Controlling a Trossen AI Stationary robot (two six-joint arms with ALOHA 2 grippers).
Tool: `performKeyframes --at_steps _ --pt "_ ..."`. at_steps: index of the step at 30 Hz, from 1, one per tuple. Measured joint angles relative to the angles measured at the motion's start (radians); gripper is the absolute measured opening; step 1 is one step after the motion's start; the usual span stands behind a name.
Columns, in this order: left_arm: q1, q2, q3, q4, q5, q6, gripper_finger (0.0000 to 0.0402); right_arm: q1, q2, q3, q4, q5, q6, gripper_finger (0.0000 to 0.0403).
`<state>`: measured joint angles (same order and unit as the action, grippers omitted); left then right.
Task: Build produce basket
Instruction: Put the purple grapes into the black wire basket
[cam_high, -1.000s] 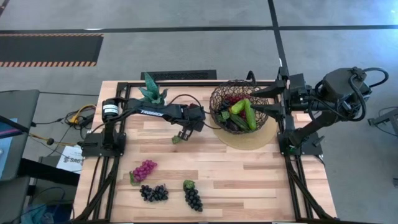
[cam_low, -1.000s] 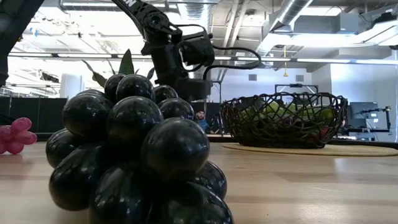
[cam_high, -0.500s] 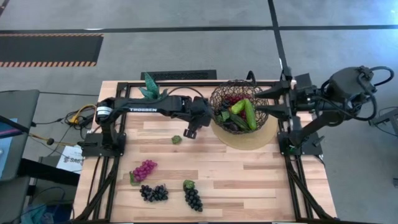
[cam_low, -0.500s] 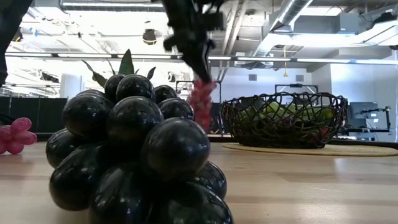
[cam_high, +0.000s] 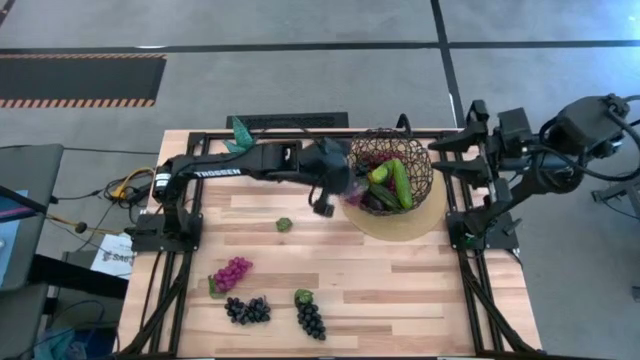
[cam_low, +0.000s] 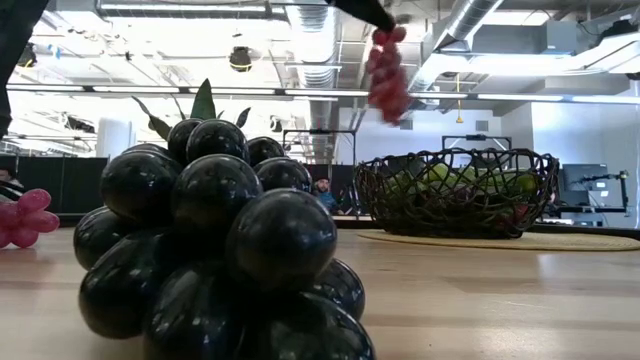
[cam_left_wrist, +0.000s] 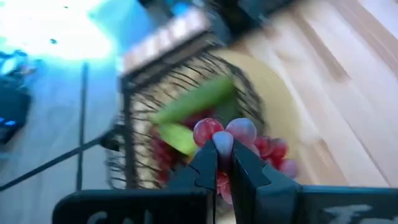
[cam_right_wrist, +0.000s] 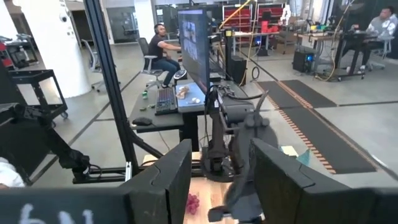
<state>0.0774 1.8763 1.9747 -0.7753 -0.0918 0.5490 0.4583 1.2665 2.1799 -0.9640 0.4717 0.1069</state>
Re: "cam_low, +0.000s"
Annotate dark red grape bunch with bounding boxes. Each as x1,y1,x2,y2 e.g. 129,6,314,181
364,24,414,126

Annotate dark green cucumber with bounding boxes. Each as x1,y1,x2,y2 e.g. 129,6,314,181
387,169,426,201

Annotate light green cucumber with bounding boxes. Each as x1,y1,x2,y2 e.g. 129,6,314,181
422,162,481,187

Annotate black grape bunch with leaf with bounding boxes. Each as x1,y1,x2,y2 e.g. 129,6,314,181
73,118,377,360

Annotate pink grape bunch with leaf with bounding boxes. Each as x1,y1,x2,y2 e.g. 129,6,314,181
0,188,61,250
499,204,529,226

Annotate dark wicker basket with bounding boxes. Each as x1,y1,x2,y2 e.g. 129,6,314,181
353,147,560,240

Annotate long ceiling light strip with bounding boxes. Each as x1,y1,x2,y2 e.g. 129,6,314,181
7,83,640,105

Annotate black ceiling device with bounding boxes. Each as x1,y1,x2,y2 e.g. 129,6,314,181
17,43,39,69
228,45,253,74

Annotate snake plant in white pot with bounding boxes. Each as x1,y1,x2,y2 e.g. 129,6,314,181
130,78,252,141

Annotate person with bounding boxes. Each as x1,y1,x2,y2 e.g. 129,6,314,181
313,175,346,216
0,167,24,201

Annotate grey computer monitor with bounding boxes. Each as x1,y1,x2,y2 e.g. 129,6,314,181
560,163,610,206

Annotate round woven placemat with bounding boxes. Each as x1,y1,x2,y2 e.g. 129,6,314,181
357,228,640,252

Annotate silver spiral air duct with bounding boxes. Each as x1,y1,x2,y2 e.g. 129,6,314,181
283,0,346,164
404,0,506,94

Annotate black background rig frame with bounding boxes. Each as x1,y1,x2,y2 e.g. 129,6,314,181
282,128,357,166
441,133,513,154

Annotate yellow hanging ceiling cord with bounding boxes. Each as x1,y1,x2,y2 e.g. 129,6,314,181
454,72,464,125

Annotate grey rectangular air duct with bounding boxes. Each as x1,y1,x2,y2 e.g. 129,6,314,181
472,19,581,55

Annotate black aluminium table frame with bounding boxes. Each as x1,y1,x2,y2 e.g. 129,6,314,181
58,212,640,240

